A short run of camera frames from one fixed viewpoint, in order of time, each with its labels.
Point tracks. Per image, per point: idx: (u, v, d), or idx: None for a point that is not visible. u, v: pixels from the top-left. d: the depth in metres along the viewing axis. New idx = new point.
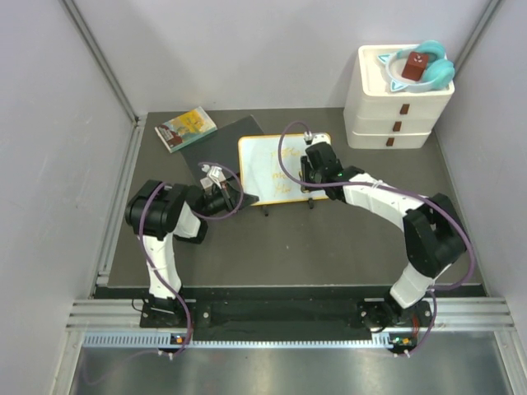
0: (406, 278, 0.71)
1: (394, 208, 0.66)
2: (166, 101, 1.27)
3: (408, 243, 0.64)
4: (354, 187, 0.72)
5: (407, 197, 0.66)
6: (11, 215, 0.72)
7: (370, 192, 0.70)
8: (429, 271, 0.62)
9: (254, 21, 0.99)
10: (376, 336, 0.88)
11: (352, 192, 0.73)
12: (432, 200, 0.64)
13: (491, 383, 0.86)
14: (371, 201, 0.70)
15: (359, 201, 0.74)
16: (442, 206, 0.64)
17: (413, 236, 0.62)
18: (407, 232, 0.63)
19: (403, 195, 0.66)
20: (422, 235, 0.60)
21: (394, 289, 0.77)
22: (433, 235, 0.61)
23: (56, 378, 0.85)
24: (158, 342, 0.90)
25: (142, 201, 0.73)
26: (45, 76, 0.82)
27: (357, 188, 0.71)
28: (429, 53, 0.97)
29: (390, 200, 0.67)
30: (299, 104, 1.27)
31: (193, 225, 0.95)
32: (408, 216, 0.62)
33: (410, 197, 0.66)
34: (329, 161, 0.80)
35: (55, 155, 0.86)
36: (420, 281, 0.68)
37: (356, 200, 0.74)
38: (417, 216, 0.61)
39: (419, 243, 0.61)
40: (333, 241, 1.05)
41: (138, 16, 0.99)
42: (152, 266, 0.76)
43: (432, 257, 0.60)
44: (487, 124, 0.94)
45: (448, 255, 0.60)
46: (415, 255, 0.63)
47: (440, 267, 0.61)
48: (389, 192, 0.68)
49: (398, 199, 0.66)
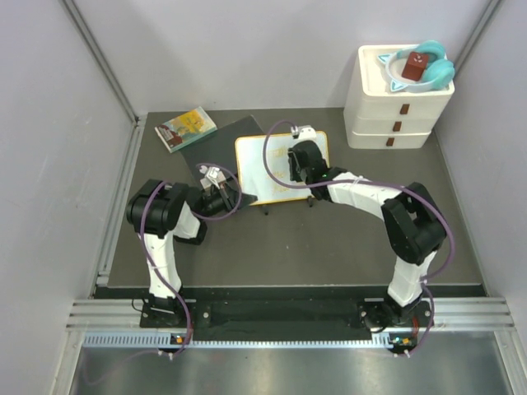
0: (398, 273, 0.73)
1: (374, 200, 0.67)
2: (166, 101, 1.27)
3: (389, 231, 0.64)
4: (338, 184, 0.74)
5: (386, 189, 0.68)
6: (11, 215, 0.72)
7: (351, 188, 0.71)
8: (412, 257, 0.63)
9: (255, 21, 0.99)
10: (376, 336, 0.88)
11: (336, 189, 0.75)
12: (411, 188, 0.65)
13: (491, 383, 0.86)
14: (353, 196, 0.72)
15: (343, 198, 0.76)
16: (421, 193, 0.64)
17: (393, 225, 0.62)
18: (387, 220, 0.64)
19: (382, 187, 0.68)
20: (401, 224, 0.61)
21: (391, 288, 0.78)
22: (412, 222, 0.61)
23: (56, 378, 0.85)
24: (158, 342, 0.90)
25: (142, 199, 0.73)
26: (45, 76, 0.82)
27: (341, 185, 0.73)
28: (429, 53, 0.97)
29: (370, 192, 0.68)
30: (299, 104, 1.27)
31: (193, 225, 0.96)
32: (385, 205, 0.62)
33: (389, 189, 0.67)
34: (317, 161, 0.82)
35: (55, 155, 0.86)
36: (410, 273, 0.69)
37: (341, 197, 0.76)
38: (395, 204, 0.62)
39: (398, 230, 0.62)
40: (333, 241, 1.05)
41: (138, 16, 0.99)
42: (152, 264, 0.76)
43: (412, 243, 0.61)
44: (487, 124, 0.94)
45: (428, 240, 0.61)
46: (397, 243, 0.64)
47: (422, 253, 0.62)
48: (369, 187, 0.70)
49: (377, 191, 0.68)
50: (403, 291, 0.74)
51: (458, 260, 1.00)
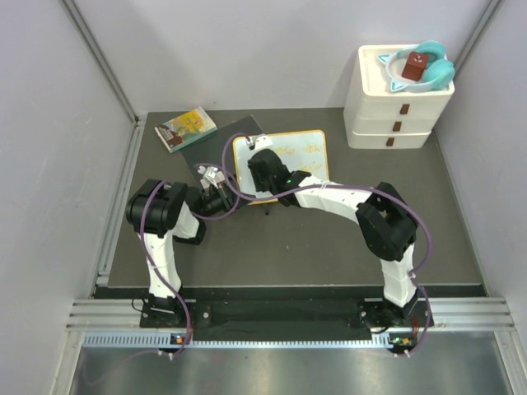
0: (387, 274, 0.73)
1: (345, 205, 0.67)
2: (166, 101, 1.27)
3: (365, 235, 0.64)
4: (305, 190, 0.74)
5: (356, 192, 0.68)
6: (11, 215, 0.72)
7: (320, 193, 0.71)
8: (390, 257, 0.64)
9: (254, 21, 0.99)
10: (376, 336, 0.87)
11: (304, 196, 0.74)
12: (380, 188, 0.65)
13: (491, 383, 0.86)
14: (324, 201, 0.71)
15: (312, 202, 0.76)
16: (389, 192, 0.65)
17: (367, 228, 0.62)
18: (361, 225, 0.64)
19: (352, 189, 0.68)
20: (375, 226, 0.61)
21: (386, 291, 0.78)
22: (384, 222, 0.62)
23: (56, 378, 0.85)
24: (157, 342, 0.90)
25: (142, 198, 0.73)
26: (46, 76, 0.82)
27: (308, 192, 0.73)
28: (428, 53, 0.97)
29: (341, 197, 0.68)
30: (299, 103, 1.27)
31: (193, 225, 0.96)
32: (359, 209, 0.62)
33: (358, 191, 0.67)
34: (276, 169, 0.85)
35: (55, 155, 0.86)
36: (397, 271, 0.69)
37: (310, 202, 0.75)
38: (367, 206, 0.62)
39: (374, 233, 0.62)
40: (333, 241, 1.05)
41: (138, 16, 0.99)
42: (152, 263, 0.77)
43: (389, 243, 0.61)
44: (487, 124, 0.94)
45: (402, 237, 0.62)
46: (372, 245, 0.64)
47: (398, 251, 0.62)
48: (338, 190, 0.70)
49: (347, 194, 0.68)
50: (398, 292, 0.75)
51: (458, 260, 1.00)
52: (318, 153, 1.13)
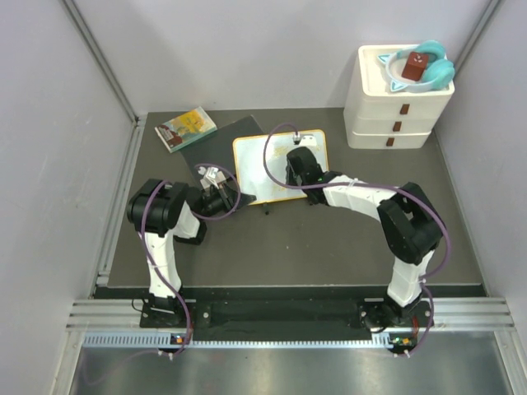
0: (398, 274, 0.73)
1: (370, 202, 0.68)
2: (166, 101, 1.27)
3: (387, 234, 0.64)
4: (333, 188, 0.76)
5: (381, 190, 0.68)
6: (11, 215, 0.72)
7: (347, 191, 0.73)
8: (410, 258, 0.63)
9: (254, 21, 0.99)
10: (376, 336, 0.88)
11: (332, 193, 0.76)
12: (406, 188, 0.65)
13: (491, 383, 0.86)
14: (350, 198, 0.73)
15: (339, 201, 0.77)
16: (416, 193, 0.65)
17: (389, 226, 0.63)
18: (384, 223, 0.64)
19: (377, 188, 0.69)
20: (398, 225, 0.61)
21: (390, 288, 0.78)
22: (408, 223, 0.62)
23: (56, 378, 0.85)
24: (158, 342, 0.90)
25: (143, 197, 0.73)
26: (45, 76, 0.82)
27: (337, 188, 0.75)
28: (429, 53, 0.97)
29: (366, 194, 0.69)
30: (299, 103, 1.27)
31: (193, 225, 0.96)
32: (382, 207, 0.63)
33: (384, 190, 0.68)
34: (310, 165, 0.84)
35: (55, 155, 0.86)
36: (409, 272, 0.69)
37: (338, 200, 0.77)
38: (391, 205, 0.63)
39: (396, 232, 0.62)
40: (333, 241, 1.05)
41: (138, 16, 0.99)
42: (152, 262, 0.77)
43: (410, 244, 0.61)
44: (487, 124, 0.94)
45: (425, 240, 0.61)
46: (394, 243, 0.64)
47: (420, 253, 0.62)
48: (365, 188, 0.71)
49: (374, 192, 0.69)
50: (402, 292, 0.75)
51: (458, 260, 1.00)
52: (318, 153, 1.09)
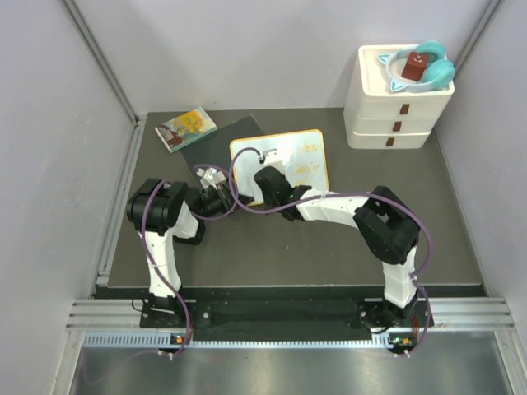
0: (388, 276, 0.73)
1: (344, 211, 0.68)
2: (166, 101, 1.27)
3: (368, 240, 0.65)
4: (306, 202, 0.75)
5: (353, 198, 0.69)
6: (11, 215, 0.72)
7: (320, 203, 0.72)
8: (395, 259, 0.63)
9: (254, 21, 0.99)
10: (376, 336, 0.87)
11: (305, 208, 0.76)
12: (376, 192, 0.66)
13: (491, 383, 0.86)
14: (324, 211, 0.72)
15: (314, 213, 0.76)
16: (388, 197, 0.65)
17: (368, 232, 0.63)
18: (361, 230, 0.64)
19: (348, 197, 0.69)
20: (375, 230, 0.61)
21: (387, 292, 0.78)
22: (385, 225, 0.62)
23: (56, 378, 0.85)
24: (157, 342, 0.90)
25: (143, 197, 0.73)
26: (46, 76, 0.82)
27: (310, 203, 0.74)
28: (428, 53, 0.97)
29: (339, 204, 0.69)
30: (299, 103, 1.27)
31: (193, 225, 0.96)
32: (357, 215, 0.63)
33: (355, 197, 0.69)
34: (280, 185, 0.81)
35: (55, 155, 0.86)
36: (398, 271, 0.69)
37: (312, 213, 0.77)
38: (366, 211, 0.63)
39: (375, 237, 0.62)
40: (333, 240, 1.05)
41: (138, 16, 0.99)
42: (152, 262, 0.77)
43: (392, 246, 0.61)
44: (487, 124, 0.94)
45: (405, 239, 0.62)
46: (375, 248, 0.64)
47: (403, 253, 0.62)
48: (336, 198, 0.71)
49: (346, 202, 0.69)
50: (398, 293, 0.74)
51: (458, 260, 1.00)
52: (316, 153, 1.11)
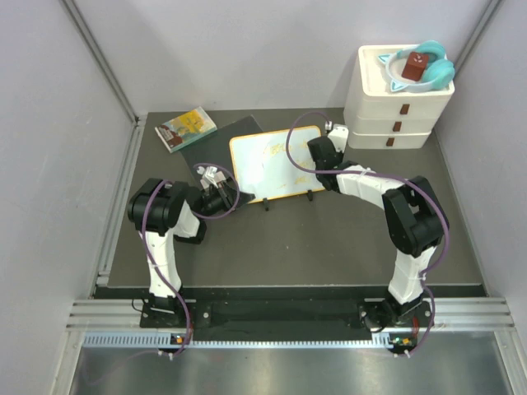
0: (398, 267, 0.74)
1: (377, 191, 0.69)
2: (166, 101, 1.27)
3: (389, 222, 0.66)
4: (346, 174, 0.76)
5: (389, 181, 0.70)
6: (11, 215, 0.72)
7: (358, 179, 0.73)
8: (408, 249, 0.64)
9: (255, 22, 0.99)
10: (376, 336, 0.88)
11: (344, 179, 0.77)
12: (413, 182, 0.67)
13: (491, 384, 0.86)
14: (360, 186, 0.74)
15: (351, 188, 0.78)
16: (423, 188, 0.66)
17: (392, 214, 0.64)
18: (387, 210, 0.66)
19: (386, 178, 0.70)
20: (398, 213, 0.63)
21: (391, 284, 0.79)
22: (411, 215, 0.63)
23: (56, 378, 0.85)
24: (158, 342, 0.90)
25: (144, 197, 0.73)
26: (46, 77, 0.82)
27: (349, 176, 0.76)
28: (429, 53, 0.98)
29: (375, 183, 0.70)
30: (299, 104, 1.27)
31: (193, 225, 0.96)
32: (386, 195, 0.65)
33: (392, 181, 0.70)
34: (328, 154, 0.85)
35: (55, 155, 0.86)
36: (409, 267, 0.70)
37: (348, 188, 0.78)
38: (396, 194, 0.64)
39: (397, 220, 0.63)
40: (334, 240, 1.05)
41: (138, 17, 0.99)
42: (152, 262, 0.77)
43: (409, 234, 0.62)
44: (488, 124, 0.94)
45: (426, 234, 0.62)
46: (395, 233, 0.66)
47: (417, 246, 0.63)
48: (375, 178, 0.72)
49: (382, 183, 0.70)
50: (402, 287, 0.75)
51: (458, 260, 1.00)
52: None
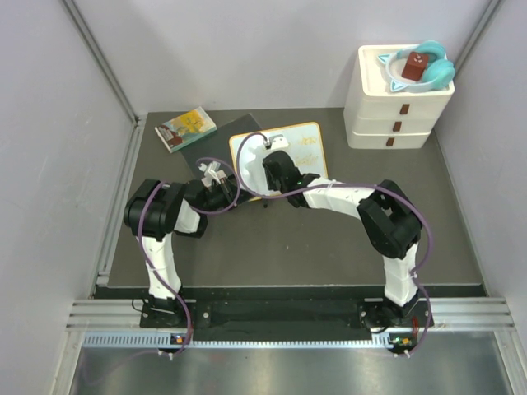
0: (388, 271, 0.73)
1: (349, 202, 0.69)
2: (167, 101, 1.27)
3: (369, 231, 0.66)
4: (313, 191, 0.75)
5: (359, 190, 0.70)
6: (11, 216, 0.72)
7: (326, 192, 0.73)
8: (394, 253, 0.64)
9: (254, 22, 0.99)
10: (376, 336, 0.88)
11: (312, 196, 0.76)
12: (382, 186, 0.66)
13: (491, 384, 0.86)
14: (329, 200, 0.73)
15: (320, 203, 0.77)
16: (394, 190, 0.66)
17: (370, 224, 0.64)
18: (364, 220, 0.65)
19: (356, 188, 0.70)
20: (377, 221, 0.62)
21: (388, 290, 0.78)
22: (388, 220, 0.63)
23: (56, 378, 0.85)
24: (158, 342, 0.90)
25: (140, 202, 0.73)
26: (46, 77, 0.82)
27: (316, 192, 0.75)
28: (429, 53, 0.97)
29: (346, 194, 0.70)
30: (298, 103, 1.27)
31: (194, 220, 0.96)
32: (361, 206, 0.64)
33: (361, 189, 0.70)
34: (289, 169, 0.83)
35: (56, 155, 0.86)
36: (398, 269, 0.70)
37: (317, 202, 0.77)
38: (370, 203, 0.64)
39: (377, 229, 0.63)
40: (333, 240, 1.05)
41: (138, 17, 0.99)
42: (151, 266, 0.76)
43: (392, 239, 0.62)
44: (487, 125, 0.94)
45: (406, 235, 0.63)
46: (377, 241, 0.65)
47: (402, 248, 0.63)
48: (343, 188, 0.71)
49: (352, 192, 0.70)
50: (398, 290, 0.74)
51: (458, 260, 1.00)
52: (313, 146, 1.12)
